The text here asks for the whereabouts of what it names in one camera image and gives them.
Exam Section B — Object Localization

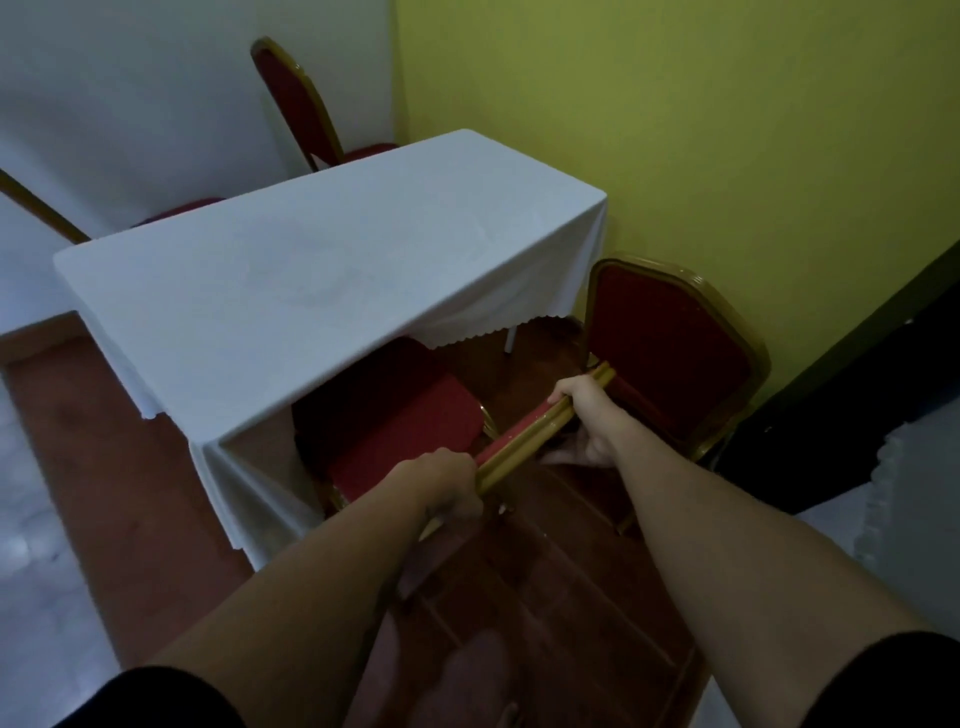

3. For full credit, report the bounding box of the person's left hand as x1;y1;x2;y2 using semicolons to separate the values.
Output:
388;447;486;526

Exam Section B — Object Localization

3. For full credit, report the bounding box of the person's right hand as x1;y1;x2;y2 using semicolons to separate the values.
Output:
540;373;640;468

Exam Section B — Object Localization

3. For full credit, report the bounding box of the red chair with gold frame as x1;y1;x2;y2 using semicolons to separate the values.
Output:
0;168;226;246
249;36;400;174
581;255;772;535
292;336;618;543

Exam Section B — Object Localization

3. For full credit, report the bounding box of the person's left forearm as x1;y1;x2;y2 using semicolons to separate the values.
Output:
148;466;435;728

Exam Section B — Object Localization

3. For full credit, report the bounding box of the person's right forearm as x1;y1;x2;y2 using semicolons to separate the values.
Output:
606;426;935;728

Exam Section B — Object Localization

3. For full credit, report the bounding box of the black door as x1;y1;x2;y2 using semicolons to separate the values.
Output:
712;240;960;519

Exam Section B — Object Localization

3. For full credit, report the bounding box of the white scalloped tablecloth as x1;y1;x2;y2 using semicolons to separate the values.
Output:
796;401;960;639

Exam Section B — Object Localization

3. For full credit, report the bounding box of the black left sleeve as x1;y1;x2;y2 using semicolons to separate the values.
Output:
52;666;249;728

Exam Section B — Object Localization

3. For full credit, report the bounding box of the black sleeve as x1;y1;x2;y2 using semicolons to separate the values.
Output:
798;631;960;728
52;666;249;728

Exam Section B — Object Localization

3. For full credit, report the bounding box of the black right sleeve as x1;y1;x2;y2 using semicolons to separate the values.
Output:
798;631;960;728

